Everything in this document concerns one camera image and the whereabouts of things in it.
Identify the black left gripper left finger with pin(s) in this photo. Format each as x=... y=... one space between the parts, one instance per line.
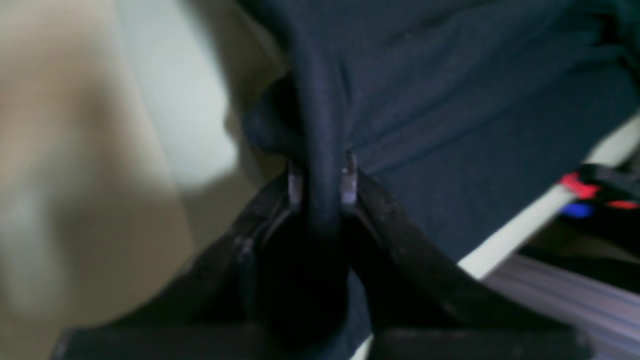
x=219 y=285

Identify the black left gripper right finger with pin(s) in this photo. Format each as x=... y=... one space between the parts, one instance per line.
x=410 y=284

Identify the black T-shirt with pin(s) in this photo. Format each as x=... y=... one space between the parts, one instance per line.
x=467 y=112

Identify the light green table cloth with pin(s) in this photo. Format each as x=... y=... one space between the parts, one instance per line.
x=123 y=156

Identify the blue orange bar clamp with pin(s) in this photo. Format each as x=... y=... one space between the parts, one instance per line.
x=596 y=186

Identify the aluminium frame post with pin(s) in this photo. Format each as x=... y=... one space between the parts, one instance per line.
x=609 y=315

